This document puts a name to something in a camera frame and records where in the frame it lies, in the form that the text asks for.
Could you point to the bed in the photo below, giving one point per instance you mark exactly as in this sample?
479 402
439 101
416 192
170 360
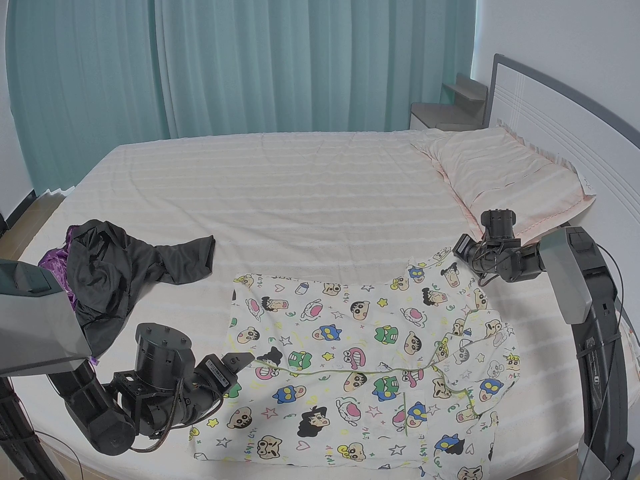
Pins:
300 203

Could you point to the purple satin garment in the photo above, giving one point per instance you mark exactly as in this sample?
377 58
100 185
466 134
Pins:
55 263

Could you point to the white printed pyjama top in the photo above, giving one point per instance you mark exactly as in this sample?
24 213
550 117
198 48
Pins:
350 348

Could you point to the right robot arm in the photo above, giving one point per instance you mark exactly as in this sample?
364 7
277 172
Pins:
575 278

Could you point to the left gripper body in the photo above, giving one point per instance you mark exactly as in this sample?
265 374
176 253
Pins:
218 374

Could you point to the black shirt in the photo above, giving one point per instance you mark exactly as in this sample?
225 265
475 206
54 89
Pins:
110 268

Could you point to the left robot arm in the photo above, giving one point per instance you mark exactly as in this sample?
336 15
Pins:
30 328

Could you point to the grey bedside table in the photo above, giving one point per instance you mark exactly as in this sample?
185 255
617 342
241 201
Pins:
450 113

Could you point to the pale pink striped pillow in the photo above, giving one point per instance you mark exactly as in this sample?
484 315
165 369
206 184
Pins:
505 178

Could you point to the blue-green curtain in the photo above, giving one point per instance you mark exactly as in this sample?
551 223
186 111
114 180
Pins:
310 53
85 78

